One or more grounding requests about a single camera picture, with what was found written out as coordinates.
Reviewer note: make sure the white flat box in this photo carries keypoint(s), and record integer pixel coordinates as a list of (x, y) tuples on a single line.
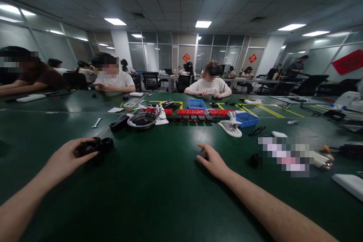
[(350, 185)]

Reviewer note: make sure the black and orange device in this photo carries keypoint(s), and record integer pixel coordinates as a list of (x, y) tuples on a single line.
[(347, 149)]

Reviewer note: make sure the row of red blocks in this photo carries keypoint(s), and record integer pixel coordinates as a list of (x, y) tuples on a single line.
[(191, 111)]

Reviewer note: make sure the white cylinder with metal end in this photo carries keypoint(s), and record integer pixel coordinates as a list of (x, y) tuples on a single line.
[(323, 161)]

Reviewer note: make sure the white machine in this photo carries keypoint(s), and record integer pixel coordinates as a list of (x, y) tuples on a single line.
[(351, 100)]

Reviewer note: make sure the white oblong device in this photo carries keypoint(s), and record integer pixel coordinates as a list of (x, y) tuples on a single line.
[(253, 101)]

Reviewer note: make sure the small white rounded case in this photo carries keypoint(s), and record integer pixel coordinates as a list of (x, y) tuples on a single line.
[(279, 134)]

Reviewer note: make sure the red wall banner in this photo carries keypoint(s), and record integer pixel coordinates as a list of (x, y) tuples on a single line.
[(348, 62)]

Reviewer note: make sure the black rectangular box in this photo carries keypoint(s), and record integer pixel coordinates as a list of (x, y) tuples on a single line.
[(118, 124)]

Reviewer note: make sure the black binoculars body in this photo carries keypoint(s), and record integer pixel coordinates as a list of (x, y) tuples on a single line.
[(102, 144)]

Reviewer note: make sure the white plastic clamp holder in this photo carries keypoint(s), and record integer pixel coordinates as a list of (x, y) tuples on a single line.
[(230, 128)]

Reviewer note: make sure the white power strip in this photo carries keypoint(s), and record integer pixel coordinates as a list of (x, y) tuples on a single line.
[(30, 98)]

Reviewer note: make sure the row of black blocks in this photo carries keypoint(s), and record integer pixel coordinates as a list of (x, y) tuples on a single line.
[(190, 117)]

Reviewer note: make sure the person's right hand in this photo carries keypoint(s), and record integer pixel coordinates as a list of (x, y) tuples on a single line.
[(217, 162)]

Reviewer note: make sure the grey flat tray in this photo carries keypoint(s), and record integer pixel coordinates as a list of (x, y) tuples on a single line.
[(297, 99)]

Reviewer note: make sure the red diamond wall decoration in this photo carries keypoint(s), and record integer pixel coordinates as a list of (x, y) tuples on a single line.
[(186, 57), (253, 58)]

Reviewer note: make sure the person's left hand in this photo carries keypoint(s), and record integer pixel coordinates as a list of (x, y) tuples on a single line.
[(65, 157)]

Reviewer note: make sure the small white flat device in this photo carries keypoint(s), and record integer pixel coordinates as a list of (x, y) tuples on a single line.
[(136, 94)]

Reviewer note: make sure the white paper sheet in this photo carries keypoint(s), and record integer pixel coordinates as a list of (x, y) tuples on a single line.
[(114, 109)]

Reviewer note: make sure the black elongated part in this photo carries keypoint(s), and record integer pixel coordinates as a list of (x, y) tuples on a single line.
[(256, 130)]

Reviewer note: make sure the blue plastic bin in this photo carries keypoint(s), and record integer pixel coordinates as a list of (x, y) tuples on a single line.
[(248, 119), (196, 104)]

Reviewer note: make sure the black office chair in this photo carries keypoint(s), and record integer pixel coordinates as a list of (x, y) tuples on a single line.
[(76, 81), (310, 84), (183, 83), (151, 81)]

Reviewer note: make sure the metal bowl with black parts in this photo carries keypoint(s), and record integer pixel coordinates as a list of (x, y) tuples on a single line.
[(141, 120)]

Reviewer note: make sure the white plastic stand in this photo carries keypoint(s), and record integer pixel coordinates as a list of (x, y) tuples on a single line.
[(161, 117)]

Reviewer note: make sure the black cylindrical cap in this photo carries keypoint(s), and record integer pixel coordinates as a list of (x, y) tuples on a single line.
[(255, 160)]

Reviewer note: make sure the silver wrench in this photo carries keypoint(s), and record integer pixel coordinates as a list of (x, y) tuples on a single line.
[(97, 123)]

